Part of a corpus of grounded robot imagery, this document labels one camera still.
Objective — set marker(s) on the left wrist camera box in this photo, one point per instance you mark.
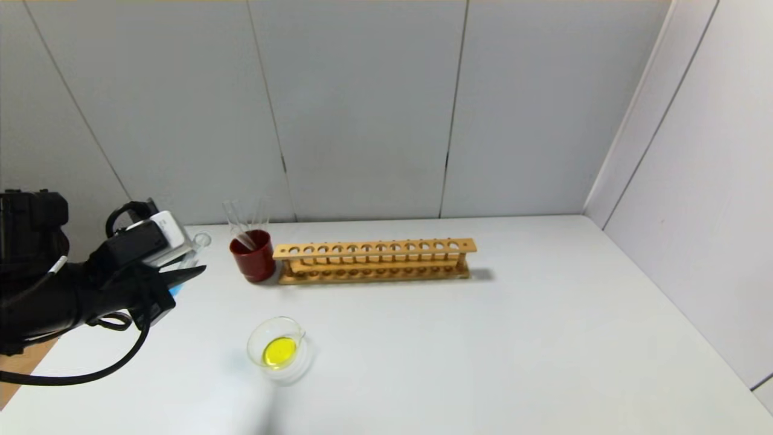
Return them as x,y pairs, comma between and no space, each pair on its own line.
145,244

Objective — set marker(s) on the small clear glass beaker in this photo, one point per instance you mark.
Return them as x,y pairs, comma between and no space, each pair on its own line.
290,368

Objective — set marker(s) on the blue pigment liquid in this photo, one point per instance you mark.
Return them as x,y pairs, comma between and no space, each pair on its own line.
176,290

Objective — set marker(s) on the wooden test tube rack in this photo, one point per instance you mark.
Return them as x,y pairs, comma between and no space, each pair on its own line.
392,248

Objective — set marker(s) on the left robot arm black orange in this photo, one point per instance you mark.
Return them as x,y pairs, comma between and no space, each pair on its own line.
36,290

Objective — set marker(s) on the red plastic cup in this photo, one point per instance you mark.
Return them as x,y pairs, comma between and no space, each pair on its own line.
253,266

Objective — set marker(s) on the blue-stained glass test tube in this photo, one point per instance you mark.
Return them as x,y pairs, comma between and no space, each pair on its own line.
196,251

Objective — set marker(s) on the yellow pigment liquid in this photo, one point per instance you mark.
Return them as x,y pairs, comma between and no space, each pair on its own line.
279,352

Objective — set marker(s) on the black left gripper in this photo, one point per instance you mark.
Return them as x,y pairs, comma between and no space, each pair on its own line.
159,301

